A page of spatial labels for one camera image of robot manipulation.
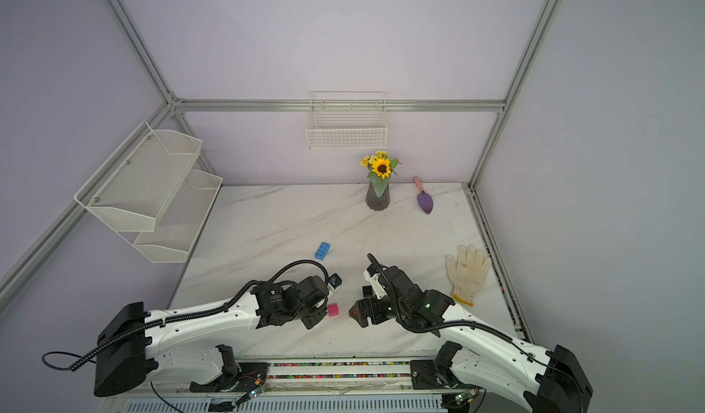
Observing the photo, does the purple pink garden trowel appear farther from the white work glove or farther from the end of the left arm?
the end of the left arm

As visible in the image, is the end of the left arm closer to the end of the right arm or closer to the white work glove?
the end of the right arm

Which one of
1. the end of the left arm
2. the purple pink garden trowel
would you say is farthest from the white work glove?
the end of the left arm

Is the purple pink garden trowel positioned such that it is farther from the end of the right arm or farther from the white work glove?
the end of the right arm

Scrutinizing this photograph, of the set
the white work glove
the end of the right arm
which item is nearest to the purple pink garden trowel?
the white work glove

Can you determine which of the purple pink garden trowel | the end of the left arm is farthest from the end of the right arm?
the purple pink garden trowel

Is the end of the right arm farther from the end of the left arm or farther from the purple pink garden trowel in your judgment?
the purple pink garden trowel

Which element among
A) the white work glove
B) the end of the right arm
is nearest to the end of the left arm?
the end of the right arm
